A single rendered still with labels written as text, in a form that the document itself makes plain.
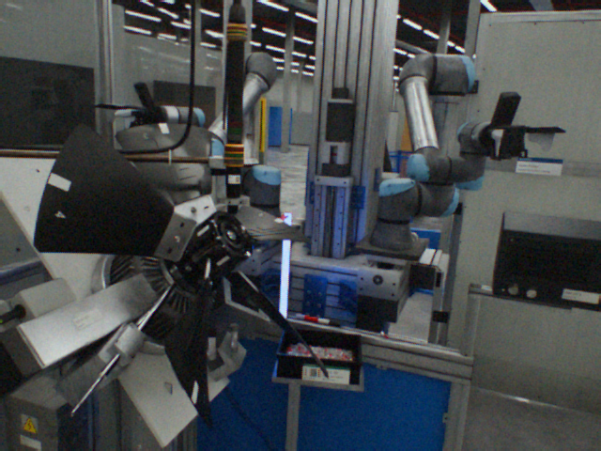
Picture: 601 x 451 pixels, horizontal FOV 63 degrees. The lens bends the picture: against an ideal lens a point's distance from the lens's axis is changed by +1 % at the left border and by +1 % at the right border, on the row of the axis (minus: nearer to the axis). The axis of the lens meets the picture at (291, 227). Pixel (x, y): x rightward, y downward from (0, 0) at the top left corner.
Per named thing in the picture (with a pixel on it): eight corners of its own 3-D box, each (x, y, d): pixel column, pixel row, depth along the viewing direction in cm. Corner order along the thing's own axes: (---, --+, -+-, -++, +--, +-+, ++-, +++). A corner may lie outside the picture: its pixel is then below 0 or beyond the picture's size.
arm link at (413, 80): (396, 42, 158) (418, 166, 134) (429, 45, 159) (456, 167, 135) (387, 70, 168) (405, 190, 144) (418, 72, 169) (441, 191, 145)
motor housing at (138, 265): (141, 365, 100) (183, 336, 95) (80, 271, 101) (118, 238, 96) (201, 323, 121) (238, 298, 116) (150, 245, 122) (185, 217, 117)
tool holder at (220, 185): (208, 205, 105) (209, 159, 102) (207, 199, 111) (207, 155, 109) (251, 205, 107) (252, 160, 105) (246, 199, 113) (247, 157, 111)
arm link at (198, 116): (206, 132, 176) (206, 107, 174) (178, 132, 168) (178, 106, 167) (193, 131, 181) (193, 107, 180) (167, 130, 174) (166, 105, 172)
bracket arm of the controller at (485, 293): (467, 297, 129) (469, 286, 128) (468, 293, 131) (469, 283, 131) (570, 314, 120) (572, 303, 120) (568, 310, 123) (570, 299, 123)
